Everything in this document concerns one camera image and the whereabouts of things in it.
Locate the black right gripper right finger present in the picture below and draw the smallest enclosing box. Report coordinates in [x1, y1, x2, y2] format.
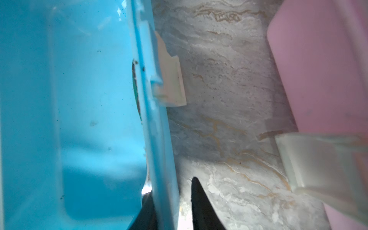
[191, 177, 226, 230]

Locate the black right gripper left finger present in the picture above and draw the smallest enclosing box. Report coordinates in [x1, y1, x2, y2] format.
[128, 193, 158, 230]

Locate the turquoise back toolbox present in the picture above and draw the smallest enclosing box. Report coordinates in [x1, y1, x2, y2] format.
[1, 1, 179, 230]

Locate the pink toolbox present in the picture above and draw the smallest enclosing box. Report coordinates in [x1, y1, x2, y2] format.
[267, 1, 368, 230]

